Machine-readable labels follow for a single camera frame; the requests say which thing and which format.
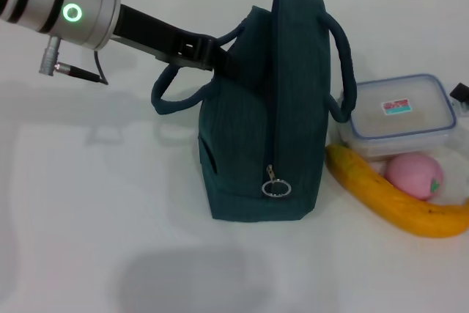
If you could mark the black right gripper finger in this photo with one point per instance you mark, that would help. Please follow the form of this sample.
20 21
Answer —
462 93

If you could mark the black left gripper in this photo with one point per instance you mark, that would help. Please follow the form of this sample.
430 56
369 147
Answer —
157 38

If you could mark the dark teal lunch bag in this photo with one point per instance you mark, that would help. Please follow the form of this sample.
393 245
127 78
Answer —
256 126

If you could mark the clear lunch box blue lid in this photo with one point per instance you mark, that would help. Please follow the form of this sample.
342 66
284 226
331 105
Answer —
395 115

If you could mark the pink toy peach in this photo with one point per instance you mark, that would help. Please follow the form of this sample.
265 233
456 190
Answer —
410 177

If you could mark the yellow banana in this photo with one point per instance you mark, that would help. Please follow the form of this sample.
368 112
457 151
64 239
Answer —
381 195

